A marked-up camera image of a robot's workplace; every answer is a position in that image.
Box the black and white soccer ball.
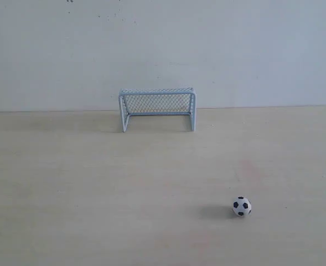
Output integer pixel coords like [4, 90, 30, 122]
[232, 196, 252, 217]

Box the small white soccer goal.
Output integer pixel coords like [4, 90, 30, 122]
[118, 88, 196, 132]

